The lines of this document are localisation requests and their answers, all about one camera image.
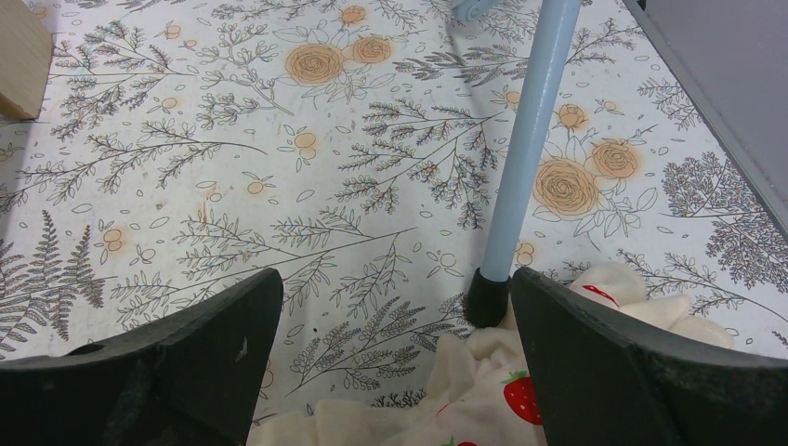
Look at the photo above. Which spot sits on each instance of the small strawberry print pillow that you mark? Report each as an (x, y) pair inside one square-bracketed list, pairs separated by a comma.
[(480, 391)]

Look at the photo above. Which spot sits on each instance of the floral table mat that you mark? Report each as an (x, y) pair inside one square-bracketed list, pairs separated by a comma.
[(354, 146)]

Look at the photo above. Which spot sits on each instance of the grey tripod stand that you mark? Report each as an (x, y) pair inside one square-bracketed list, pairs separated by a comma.
[(487, 297)]

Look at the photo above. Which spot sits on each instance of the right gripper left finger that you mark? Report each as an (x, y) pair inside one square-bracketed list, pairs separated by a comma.
[(190, 378)]

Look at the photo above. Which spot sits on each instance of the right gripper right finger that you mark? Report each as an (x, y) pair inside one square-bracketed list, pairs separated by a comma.
[(604, 378)]

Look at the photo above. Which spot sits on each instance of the wooden pet bed frame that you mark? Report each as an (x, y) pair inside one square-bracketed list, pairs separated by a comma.
[(26, 54)]

